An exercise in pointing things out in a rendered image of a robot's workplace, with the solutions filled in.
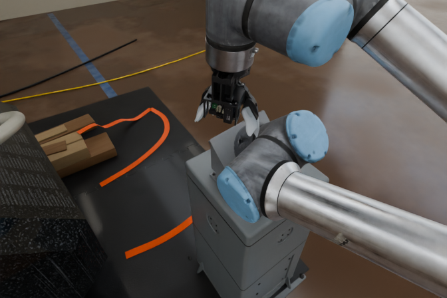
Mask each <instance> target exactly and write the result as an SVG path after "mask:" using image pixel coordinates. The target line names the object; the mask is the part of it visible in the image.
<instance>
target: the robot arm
mask: <svg viewBox="0 0 447 298"><path fill-rule="evenodd" d="M346 38H348V40H350V41H351V42H353V43H356V44H357V45H358V46H359V47H360V48H361V49H362V50H363V51H365V52H366V53H367V54H368V55H369V56H371V57H372V58H373V59H374V60H375V61H376V62H377V63H378V64H380V65H381V66H382V67H383V68H384V69H386V70H387V71H388V72H389V73H390V74H391V75H392V76H393V77H394V78H396V79H397V80H398V81H399V82H400V83H402V84H403V85H404V86H405V87H406V88H407V89H408V90H409V91H410V92H412V93H413V94H414V95H415V96H417V97H418V98H419V99H420V100H421V101H422V102H423V103H424V104H425V105H426V106H428V107H429V108H430V109H431V110H433V111H434V112H435V113H436V114H437V115H438V116H439V117H440V118H441V119H442V120H444V121H445V122H446V123H447V35H446V34H445V33H443V32H442V31H441V30H440V29H439V28H438V27H436V26H435V25H434V24H432V23H431V22H430V21H429V20H428V19H427V18H425V17H424V16H423V15H421V14H420V13H419V12H418V11H417V10H416V9H414V8H413V7H412V6H410V5H409V4H408V3H407V2H406V1H405V0H206V62H207V64H209V65H210V66H211V69H212V71H213V72H214V73H213V75H212V85H210V86H209V87H207V89H205V91H204V93H203V95H202V100H201V103H200V105H199V107H198V111H197V114H196V119H195V120H194V121H195V122H196V121H197V122H199V121H200V120H201V119H202V118H203V117H204V118H205V117H206V115H207V113H208V111H209V114H211V115H216V118H221V119H223V122H225V123H228V124H232V122H233V120H234V121H235V124H234V126H236V124H237V122H238V119H239V116H240V111H239V110H240V108H241V105H243V108H242V110H241V114H242V116H243V118H244V120H245V126H244V127H242V128H241V129H240V130H239V132H238V133H237V135H236V137H235V141H234V153H235V159H234V160H233V161H232V162H231V163H230V164H228V165H227V166H226V167H225V169H224V170H223V171H222V172H221V174H220V175H219V176H218V178H217V185H218V189H219V191H220V194H221V195H222V197H223V199H224V200H225V201H226V203H227V204H228V206H229V207H230V208H231V209H232V210H233V211H234V212H235V213H236V214H237V215H238V216H240V217H241V218H242V219H244V220H245V221H247V222H249V223H255V222H256V221H259V219H260V217H261V216H265V217H267V218H269V219H270V220H273V221H279V220H282V219H283V218H287V219H289V220H291V221H293V222H295V223H297V224H299V225H301V226H303V227H304V228H306V229H308V230H310V231H312V232H314V233H316V234H318V235H320V236H322V237H324V238H326V239H328V240H330V241H332V242H333V243H335V244H337V245H339V246H341V247H343V248H345V249H347V250H349V251H351V252H353V253H355V254H357V255H359V256H361V257H363V258H365V259H367V260H369V261H371V262H373V263H375V264H377V265H379V266H381V267H383V268H385V269H387V270H389V271H390V272H392V273H394V274H396V275H398V276H400V277H402V278H404V279H406V280H408V281H410V282H412V283H414V284H416V285H418V286H420V287H421V288H423V289H425V290H427V291H429V292H431V293H433V294H435V295H437V296H439V297H441V298H447V225H443V224H441V223H438V222H434V221H432V220H429V219H426V218H424V217H421V216H418V215H416V214H412V213H410V212H407V211H404V210H401V209H399V208H396V207H393V206H390V205H388V204H384V203H382V202H379V201H376V200H374V199H371V198H368V197H366V196H362V195H360V194H357V193H354V192H352V191H349V190H346V189H343V188H340V187H338V186H335V185H332V184H329V183H326V182H324V181H321V180H318V179H316V178H312V177H310V176H307V175H304V174H302V172H301V169H302V167H303V166H304V165H306V164H308V163H315V162H317V161H319V160H321V159H323V158H324V157H325V154H326V153H327V150H328V147H329V139H328V135H327V133H326V129H325V127H324V125H323V123H322V122H321V120H320V119H319V118H318V117H317V116H316V115H315V114H313V113H312V112H310V111H308V110H298V111H294V112H291V113H289V114H287V115H285V116H282V117H280V118H277V119H275V120H272V121H270V122H267V123H262V122H259V112H258V106H257V102H256V100H255V98H254V97H253V96H252V95H251V93H250V91H249V90H248V88H247V87H246V85H245V83H244V82H241V81H240V79H241V78H243V77H245V76H247V75H249V74H250V69H251V65H252V64H253V60H254V55H255V53H258V51H259V49H258V48H257V47H255V45H256V43H259V44H260V45H263V46H265V47H267V48H269V49H271V50H274V51H276V52H278V53H280V54H282V55H285V56H286V57H289V58H290V59H291V60H292V61H294V62H296V63H301V64H304V65H307V66H310V67H319V66H321V65H323V64H325V63H326V62H328V61H329V60H330V59H331V58H332V57H333V55H334V53H336V52H337V51H338V50H339V49H340V47H341V45H342V44H343V42H344V41H345V39H346Z"/></svg>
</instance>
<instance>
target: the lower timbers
mask: <svg viewBox="0 0 447 298"><path fill-rule="evenodd" d="M93 123H95V121H94V120H93V119H92V118H91V116H90V115H89V114H85V115H84V116H81V117H78V118H76V119H74V120H71V121H68V122H66V123H64V126H65V127H66V129H67V130H68V131H67V132H64V133H62V134H59V135H57V136H54V137H52V138H50V139H48V140H45V141H42V142H40V143H39V144H40V145H42V144H44V143H47V142H50V141H51V140H55V139H57V138H60V137H62V136H66V135H67V134H70V133H73V132H76V131H78V130H80V129H82V128H84V127H85V126H88V125H89V124H93ZM61 125H63V124H61ZM61 125H58V126H61ZM58 126H56V127H58ZM56 127H54V128H56ZM95 128H97V126H93V127H92V128H89V129H88V130H86V131H85V132H88V131H90V130H93V129H95ZM51 129H53V128H51ZM51 129H48V130H51ZM48 130H46V131H48ZM46 131H44V132H46ZM85 132H83V133H81V134H84V133H85ZM41 133H43V132H41ZM41 133H38V134H41ZM36 135H37V134H36ZM36 135H35V136H36ZM84 141H85V143H86V145H87V147H88V150H89V152H90V155H91V157H89V158H86V159H84V160H81V161H80V162H77V163H74V164H71V165H70V166H67V167H65V168H62V169H60V170H57V173H58V175H59V176H60V178H64V177H66V176H69V175H71V174H74V173H75V172H78V171H81V170H84V169H85V168H88V167H90V166H93V165H95V164H97V163H100V162H103V161H105V160H107V159H109V158H112V157H115V156H117V153H116V149H115V147H114V145H113V144H112V142H111V140H110V138H109V137H108V134H107V133H106V132H104V133H102V134H99V135H96V136H93V137H91V138H88V139H86V140H84Z"/></svg>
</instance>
